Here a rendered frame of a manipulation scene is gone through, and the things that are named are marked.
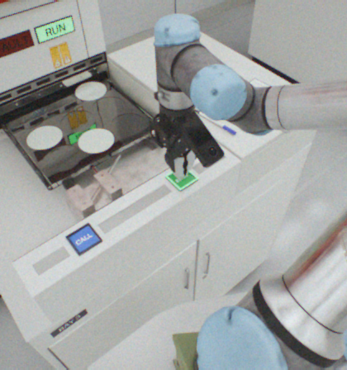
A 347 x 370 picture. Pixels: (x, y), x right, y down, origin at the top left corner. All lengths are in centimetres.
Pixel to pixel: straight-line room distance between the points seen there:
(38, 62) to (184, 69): 69
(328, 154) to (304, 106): 186
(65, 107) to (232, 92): 75
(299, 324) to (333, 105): 32
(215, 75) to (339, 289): 32
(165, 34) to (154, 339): 59
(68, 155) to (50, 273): 39
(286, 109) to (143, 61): 72
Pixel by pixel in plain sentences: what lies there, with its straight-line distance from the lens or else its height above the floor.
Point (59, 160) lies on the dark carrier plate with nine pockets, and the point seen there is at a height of 90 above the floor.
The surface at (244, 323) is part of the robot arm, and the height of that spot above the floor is 122.
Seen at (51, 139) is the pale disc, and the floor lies 90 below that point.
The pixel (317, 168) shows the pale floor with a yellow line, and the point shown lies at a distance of 233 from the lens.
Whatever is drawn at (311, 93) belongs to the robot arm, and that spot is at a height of 127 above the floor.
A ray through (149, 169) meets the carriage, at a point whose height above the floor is 88.
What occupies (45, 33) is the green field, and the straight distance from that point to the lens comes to 117.
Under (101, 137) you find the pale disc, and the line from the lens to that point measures 106.
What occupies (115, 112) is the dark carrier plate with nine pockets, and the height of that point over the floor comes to 90.
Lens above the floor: 160
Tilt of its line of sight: 50 degrees down
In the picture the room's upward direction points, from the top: straight up
